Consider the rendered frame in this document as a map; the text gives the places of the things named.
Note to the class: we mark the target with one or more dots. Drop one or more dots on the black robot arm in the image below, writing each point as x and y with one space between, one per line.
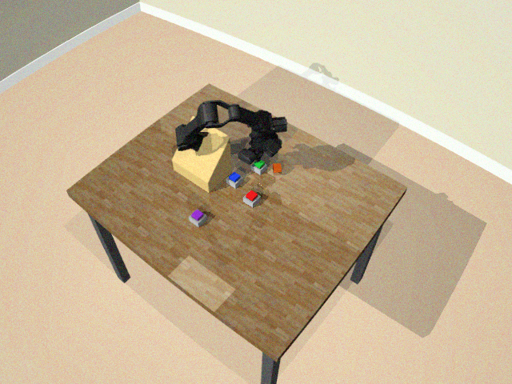
261 123

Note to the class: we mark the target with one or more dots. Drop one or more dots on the purple button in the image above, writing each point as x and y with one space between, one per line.
197 218

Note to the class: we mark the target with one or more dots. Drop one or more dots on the green button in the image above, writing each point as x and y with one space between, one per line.
259 167

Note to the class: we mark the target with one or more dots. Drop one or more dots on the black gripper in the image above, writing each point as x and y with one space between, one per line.
254 153

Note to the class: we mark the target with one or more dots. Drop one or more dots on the red button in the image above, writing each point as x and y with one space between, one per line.
251 198

